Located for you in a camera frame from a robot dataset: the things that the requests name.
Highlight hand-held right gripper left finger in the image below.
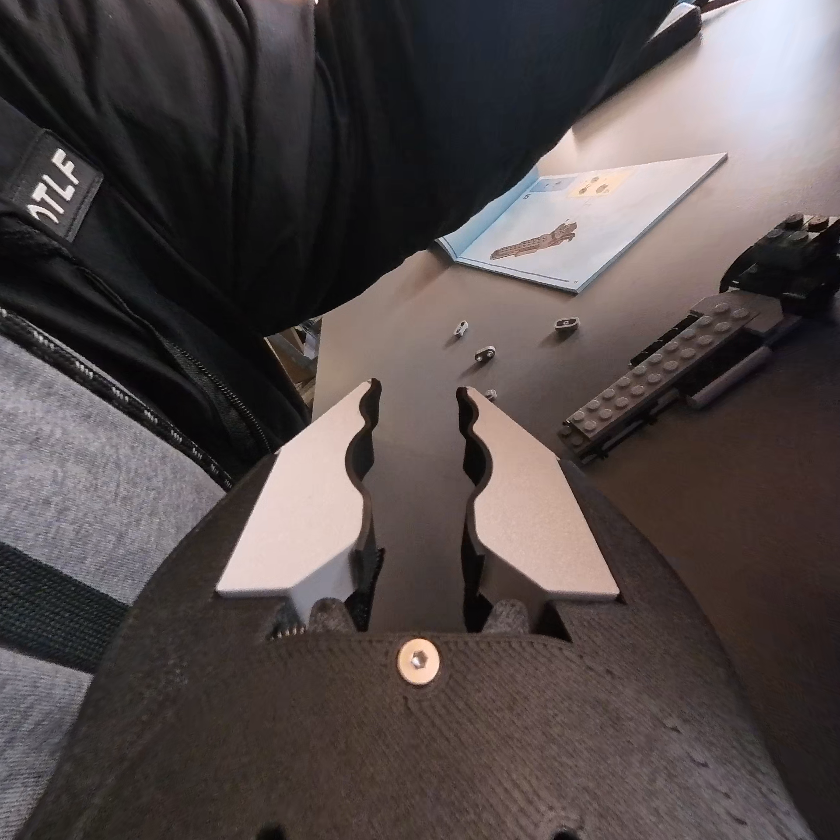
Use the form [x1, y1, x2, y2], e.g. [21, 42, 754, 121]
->
[215, 377, 385, 632]

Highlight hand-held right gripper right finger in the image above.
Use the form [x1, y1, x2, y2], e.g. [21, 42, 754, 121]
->
[455, 385, 623, 632]

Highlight person's left forearm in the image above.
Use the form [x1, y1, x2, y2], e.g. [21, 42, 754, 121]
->
[262, 0, 704, 337]

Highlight grey desk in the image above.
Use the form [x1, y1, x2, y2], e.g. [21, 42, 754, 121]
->
[308, 0, 840, 834]

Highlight grey black brick model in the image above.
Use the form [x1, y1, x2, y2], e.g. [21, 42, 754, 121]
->
[558, 213, 840, 466]

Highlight person's grey pants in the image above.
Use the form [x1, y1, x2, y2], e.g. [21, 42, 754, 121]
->
[0, 328, 227, 840]

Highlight light blue instruction booklet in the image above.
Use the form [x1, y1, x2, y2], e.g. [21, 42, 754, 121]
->
[435, 152, 728, 294]

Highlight black white drawstring cord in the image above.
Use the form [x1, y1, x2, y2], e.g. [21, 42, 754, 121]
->
[0, 308, 235, 490]

